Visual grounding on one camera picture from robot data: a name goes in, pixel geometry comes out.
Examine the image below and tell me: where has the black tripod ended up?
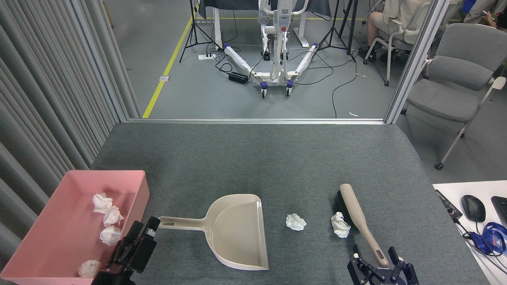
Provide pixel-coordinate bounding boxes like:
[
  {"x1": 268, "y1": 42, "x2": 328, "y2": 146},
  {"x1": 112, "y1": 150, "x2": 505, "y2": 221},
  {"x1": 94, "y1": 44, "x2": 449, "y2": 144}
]
[
  {"x1": 313, "y1": 0, "x2": 357, "y2": 63},
  {"x1": 179, "y1": 0, "x2": 222, "y2": 64}
]

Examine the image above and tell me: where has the silver post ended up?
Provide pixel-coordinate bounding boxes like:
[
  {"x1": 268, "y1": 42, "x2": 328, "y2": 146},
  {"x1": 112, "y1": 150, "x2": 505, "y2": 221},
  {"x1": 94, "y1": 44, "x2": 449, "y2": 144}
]
[{"x1": 385, "y1": 0, "x2": 450, "y2": 124}]

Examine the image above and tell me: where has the beige brush with black bristles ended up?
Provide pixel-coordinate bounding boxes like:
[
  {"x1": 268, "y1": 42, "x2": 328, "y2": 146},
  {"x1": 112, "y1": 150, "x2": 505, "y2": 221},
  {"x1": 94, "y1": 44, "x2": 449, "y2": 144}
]
[{"x1": 337, "y1": 183, "x2": 390, "y2": 268}]

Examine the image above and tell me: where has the pink plastic bin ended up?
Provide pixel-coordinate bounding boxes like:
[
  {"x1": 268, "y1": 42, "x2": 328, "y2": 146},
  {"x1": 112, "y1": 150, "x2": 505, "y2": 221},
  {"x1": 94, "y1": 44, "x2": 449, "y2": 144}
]
[{"x1": 0, "y1": 170, "x2": 150, "y2": 285}]

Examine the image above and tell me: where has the blue lanyard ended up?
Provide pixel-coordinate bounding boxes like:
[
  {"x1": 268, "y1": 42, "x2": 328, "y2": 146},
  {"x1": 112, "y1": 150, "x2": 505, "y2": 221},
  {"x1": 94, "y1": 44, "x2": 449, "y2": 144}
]
[{"x1": 469, "y1": 222, "x2": 507, "y2": 256}]

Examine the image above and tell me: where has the white office chair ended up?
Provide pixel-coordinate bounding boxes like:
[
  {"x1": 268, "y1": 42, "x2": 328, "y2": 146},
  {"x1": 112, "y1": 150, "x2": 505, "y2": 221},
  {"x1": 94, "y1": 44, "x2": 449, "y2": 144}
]
[{"x1": 364, "y1": 2, "x2": 432, "y2": 87}]

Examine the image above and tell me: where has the beige plastic dustpan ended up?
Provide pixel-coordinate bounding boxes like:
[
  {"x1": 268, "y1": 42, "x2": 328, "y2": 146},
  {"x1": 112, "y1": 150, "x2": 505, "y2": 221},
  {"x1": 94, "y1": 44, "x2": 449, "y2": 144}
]
[{"x1": 158, "y1": 194, "x2": 269, "y2": 271}]

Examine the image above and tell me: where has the white paper ball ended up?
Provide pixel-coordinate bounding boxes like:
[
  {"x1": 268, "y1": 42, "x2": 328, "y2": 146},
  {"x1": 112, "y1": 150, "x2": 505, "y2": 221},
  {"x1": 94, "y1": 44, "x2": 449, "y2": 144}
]
[
  {"x1": 78, "y1": 260, "x2": 101, "y2": 278},
  {"x1": 103, "y1": 205, "x2": 124, "y2": 227},
  {"x1": 331, "y1": 212, "x2": 352, "y2": 238},
  {"x1": 92, "y1": 193, "x2": 113, "y2": 214},
  {"x1": 286, "y1": 213, "x2": 307, "y2": 231},
  {"x1": 99, "y1": 226, "x2": 122, "y2": 246}
]

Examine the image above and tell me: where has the black floor cable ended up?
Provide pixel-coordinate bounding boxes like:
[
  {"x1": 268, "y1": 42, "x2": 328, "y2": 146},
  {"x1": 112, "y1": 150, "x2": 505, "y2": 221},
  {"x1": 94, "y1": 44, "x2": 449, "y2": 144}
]
[{"x1": 332, "y1": 51, "x2": 359, "y2": 118}]

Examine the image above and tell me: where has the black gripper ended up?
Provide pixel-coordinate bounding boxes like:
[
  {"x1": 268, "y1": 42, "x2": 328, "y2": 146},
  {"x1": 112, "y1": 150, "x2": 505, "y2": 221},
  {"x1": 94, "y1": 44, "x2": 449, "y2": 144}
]
[
  {"x1": 92, "y1": 217, "x2": 161, "y2": 285},
  {"x1": 348, "y1": 244, "x2": 419, "y2": 285}
]

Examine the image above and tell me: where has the grey padded chair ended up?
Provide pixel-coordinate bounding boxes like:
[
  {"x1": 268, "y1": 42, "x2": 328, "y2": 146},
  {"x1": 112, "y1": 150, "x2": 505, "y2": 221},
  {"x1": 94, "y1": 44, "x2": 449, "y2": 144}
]
[{"x1": 401, "y1": 23, "x2": 507, "y2": 171}]

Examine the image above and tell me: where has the grey ribbed partition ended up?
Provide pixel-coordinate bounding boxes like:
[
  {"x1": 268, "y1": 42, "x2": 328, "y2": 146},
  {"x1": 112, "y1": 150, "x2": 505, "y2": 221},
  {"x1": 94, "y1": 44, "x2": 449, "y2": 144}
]
[{"x1": 0, "y1": 0, "x2": 141, "y2": 270}]

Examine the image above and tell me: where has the silver table edge rail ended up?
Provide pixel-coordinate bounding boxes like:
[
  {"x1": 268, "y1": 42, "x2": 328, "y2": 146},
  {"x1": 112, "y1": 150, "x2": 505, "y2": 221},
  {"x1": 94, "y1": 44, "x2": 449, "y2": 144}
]
[{"x1": 127, "y1": 118, "x2": 387, "y2": 125}]

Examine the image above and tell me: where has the person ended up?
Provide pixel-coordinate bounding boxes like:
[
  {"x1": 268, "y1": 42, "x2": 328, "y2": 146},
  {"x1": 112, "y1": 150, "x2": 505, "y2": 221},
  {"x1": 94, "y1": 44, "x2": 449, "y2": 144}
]
[{"x1": 463, "y1": 0, "x2": 507, "y2": 32}]

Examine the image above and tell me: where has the black flat device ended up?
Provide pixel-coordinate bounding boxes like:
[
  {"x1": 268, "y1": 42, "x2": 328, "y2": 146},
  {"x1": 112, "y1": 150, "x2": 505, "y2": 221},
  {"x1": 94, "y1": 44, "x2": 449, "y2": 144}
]
[{"x1": 435, "y1": 190, "x2": 463, "y2": 221}]

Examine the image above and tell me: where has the black computer mouse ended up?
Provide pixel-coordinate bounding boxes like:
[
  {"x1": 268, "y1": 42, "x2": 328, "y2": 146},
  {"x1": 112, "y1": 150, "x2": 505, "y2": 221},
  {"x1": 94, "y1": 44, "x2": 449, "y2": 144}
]
[{"x1": 461, "y1": 195, "x2": 486, "y2": 223}]

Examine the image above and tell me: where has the white stand on wheels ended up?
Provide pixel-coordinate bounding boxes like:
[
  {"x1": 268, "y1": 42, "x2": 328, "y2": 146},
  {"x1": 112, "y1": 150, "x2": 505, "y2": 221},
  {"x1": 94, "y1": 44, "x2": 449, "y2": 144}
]
[{"x1": 223, "y1": 0, "x2": 319, "y2": 99}]

